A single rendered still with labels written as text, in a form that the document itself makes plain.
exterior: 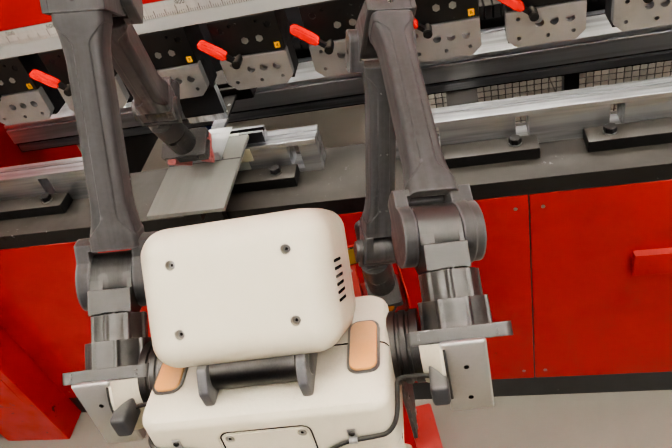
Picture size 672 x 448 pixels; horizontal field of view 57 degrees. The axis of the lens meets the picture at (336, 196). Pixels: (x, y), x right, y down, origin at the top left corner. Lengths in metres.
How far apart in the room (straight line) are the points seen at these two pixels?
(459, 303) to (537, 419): 1.35
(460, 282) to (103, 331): 0.45
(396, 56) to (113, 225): 0.45
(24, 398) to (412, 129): 1.77
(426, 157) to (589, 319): 1.07
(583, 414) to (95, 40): 1.69
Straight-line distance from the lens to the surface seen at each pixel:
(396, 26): 0.94
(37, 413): 2.39
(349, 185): 1.47
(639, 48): 1.73
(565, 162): 1.45
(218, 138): 1.54
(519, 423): 2.04
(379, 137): 1.06
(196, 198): 1.38
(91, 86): 0.84
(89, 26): 0.84
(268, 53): 1.36
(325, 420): 0.68
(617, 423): 2.06
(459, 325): 0.72
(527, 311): 1.74
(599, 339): 1.88
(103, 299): 0.86
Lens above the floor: 1.79
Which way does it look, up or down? 39 degrees down
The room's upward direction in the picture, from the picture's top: 17 degrees counter-clockwise
